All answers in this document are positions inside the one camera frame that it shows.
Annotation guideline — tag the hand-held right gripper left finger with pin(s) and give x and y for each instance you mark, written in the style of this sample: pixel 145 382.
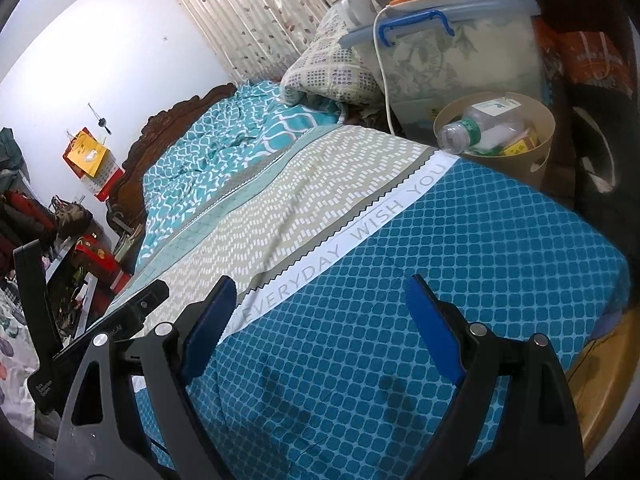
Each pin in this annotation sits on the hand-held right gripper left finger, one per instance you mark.
pixel 210 330

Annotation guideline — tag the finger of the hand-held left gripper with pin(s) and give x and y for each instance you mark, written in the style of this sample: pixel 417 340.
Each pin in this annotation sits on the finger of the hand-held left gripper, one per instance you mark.
pixel 135 307

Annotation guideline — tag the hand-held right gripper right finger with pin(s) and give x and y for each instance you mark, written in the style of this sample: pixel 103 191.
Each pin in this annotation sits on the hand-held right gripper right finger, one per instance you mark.
pixel 432 330

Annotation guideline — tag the beige trash bin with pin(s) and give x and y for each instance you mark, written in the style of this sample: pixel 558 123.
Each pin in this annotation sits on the beige trash bin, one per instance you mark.
pixel 535 170

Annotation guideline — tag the light blue white tissue packet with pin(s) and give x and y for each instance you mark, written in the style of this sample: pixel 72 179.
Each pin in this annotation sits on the light blue white tissue packet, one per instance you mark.
pixel 495 137

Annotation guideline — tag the clear plastic bottle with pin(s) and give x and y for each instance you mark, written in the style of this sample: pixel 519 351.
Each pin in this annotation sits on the clear plastic bottle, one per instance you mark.
pixel 475 125

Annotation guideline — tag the grey shelf rack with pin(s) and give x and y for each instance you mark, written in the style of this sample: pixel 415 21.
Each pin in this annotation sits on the grey shelf rack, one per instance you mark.
pixel 75 300

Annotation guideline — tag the floral white cloth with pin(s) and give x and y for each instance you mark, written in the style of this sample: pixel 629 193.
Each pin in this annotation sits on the floral white cloth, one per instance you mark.
pixel 15 350

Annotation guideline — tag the red gift box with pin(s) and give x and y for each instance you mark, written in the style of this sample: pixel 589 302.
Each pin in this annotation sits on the red gift box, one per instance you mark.
pixel 102 260

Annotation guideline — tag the brown handbag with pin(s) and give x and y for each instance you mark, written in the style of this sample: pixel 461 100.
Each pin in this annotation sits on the brown handbag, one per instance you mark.
pixel 72 217

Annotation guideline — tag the hanging dark red clothes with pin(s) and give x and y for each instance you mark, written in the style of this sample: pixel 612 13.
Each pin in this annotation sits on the hanging dark red clothes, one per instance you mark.
pixel 22 210

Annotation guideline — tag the teal patterned quilt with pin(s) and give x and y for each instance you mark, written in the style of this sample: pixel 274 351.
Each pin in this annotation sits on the teal patterned quilt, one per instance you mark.
pixel 200 175

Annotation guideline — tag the carved wooden headboard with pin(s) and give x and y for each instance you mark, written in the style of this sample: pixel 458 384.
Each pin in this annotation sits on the carved wooden headboard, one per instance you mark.
pixel 150 135

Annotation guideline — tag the orange-lidded clear storage box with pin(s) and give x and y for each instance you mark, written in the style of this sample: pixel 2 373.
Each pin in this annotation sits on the orange-lidded clear storage box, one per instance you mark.
pixel 475 60

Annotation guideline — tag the patterned beige pillow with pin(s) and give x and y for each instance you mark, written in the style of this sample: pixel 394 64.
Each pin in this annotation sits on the patterned beige pillow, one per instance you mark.
pixel 325 70

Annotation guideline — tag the orange red bag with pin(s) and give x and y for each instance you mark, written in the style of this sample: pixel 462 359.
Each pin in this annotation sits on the orange red bag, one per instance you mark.
pixel 585 55

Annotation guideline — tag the leaf print curtain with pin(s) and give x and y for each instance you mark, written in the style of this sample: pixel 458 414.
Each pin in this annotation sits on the leaf print curtain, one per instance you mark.
pixel 260 15

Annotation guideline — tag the white kettle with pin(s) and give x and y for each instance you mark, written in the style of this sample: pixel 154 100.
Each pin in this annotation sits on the white kettle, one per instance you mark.
pixel 352 10

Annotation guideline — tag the red yellow wall calendar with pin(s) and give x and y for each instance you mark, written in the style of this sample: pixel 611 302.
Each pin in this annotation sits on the red yellow wall calendar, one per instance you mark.
pixel 90 160

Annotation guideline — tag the hanging wall ornament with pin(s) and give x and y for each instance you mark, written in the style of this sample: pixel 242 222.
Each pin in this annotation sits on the hanging wall ornament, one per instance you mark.
pixel 99 117

